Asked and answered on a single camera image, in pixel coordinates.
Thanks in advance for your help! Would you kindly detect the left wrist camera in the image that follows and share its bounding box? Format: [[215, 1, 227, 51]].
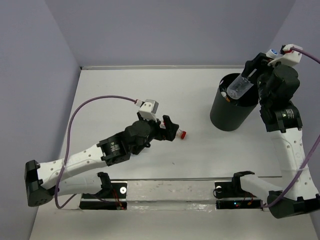
[[136, 99, 159, 121]]

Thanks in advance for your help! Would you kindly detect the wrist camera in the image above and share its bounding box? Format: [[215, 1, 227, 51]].
[[136, 99, 159, 121], [266, 44, 303, 67]]

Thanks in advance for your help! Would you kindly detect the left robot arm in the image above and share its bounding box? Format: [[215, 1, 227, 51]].
[[24, 115, 180, 209]]

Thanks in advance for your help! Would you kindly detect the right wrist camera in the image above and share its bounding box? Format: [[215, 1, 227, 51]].
[[266, 44, 303, 67]]

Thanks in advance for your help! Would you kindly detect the red cap bottle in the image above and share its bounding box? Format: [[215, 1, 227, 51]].
[[160, 121, 187, 140]]

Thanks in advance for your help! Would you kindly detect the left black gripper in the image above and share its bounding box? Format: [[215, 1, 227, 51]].
[[132, 112, 179, 156]]

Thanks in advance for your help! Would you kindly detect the clear unlabeled bottle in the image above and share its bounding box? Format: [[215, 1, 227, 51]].
[[225, 58, 271, 101]]

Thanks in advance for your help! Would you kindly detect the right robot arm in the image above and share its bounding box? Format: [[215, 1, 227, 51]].
[[230, 44, 320, 219]]

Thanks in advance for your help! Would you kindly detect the orange juice bottle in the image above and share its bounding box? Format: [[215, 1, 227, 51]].
[[221, 92, 230, 102]]

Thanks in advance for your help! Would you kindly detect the black cylindrical bin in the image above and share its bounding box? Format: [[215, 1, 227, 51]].
[[210, 73, 259, 132]]

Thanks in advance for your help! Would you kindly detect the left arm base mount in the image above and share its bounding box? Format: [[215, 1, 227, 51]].
[[79, 172, 128, 211]]

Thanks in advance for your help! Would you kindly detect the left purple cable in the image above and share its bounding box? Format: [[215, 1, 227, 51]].
[[54, 94, 141, 209]]

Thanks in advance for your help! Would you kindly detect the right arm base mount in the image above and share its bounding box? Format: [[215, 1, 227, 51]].
[[212, 171, 263, 210]]

